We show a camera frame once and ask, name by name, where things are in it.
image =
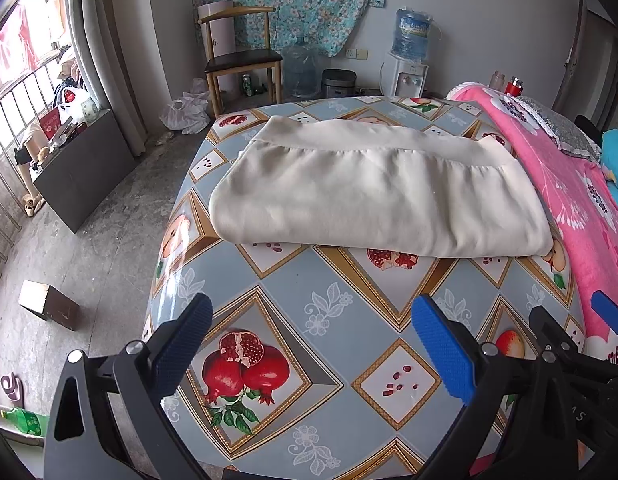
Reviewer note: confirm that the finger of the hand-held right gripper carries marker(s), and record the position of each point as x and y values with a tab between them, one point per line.
609	310
551	332

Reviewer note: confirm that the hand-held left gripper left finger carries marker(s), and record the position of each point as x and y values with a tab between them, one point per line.
184	345

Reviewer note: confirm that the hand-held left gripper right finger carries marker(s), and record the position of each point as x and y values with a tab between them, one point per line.
446	355

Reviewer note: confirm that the cream zip jacket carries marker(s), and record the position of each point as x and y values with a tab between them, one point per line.
369	190

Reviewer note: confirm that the pink floral blanket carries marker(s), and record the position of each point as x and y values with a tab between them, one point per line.
564	185

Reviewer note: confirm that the brown cardboard box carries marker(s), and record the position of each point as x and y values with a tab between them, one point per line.
54	310

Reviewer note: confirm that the green plastic bottle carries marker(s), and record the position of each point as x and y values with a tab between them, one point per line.
26	422

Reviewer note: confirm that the pink slipper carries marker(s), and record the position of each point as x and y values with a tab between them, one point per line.
11	387

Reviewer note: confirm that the silver sequin pillow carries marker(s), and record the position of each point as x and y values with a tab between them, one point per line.
564	125

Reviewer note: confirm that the dark grey cabinet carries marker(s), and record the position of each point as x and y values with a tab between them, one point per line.
89	170

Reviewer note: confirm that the beige sandals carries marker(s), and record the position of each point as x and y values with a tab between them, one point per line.
33	206

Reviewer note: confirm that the white plastic bag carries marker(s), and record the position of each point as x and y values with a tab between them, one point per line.
184	115

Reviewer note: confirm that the red thermos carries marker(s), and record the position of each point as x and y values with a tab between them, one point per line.
513	87

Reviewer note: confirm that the clear glass jar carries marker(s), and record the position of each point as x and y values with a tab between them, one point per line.
497	81

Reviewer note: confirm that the red box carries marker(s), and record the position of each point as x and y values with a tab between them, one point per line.
51	125

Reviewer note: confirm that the white red shopping bag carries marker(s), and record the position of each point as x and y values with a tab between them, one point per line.
74	105

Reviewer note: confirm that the green drink can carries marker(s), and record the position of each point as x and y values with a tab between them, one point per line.
247	85

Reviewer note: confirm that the white water dispenser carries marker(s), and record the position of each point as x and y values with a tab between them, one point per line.
406	80

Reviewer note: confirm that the metal window railing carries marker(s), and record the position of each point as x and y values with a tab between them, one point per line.
9	125

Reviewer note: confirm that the wooden chair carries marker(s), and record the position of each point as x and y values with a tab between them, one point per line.
241	62

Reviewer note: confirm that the dark rice cooker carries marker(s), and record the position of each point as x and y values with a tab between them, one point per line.
339	85

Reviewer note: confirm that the grey curtain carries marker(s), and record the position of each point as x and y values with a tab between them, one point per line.
114	60

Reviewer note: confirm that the empty clear water jug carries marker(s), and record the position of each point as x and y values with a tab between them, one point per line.
301	72

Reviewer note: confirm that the white tall box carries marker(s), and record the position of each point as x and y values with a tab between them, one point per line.
219	35

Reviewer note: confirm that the blue water jug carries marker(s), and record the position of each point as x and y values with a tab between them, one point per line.
411	35

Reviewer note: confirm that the white wall socket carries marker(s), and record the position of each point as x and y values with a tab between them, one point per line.
355	53

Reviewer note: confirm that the teal floral wall cloth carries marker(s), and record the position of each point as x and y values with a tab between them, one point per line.
299	0

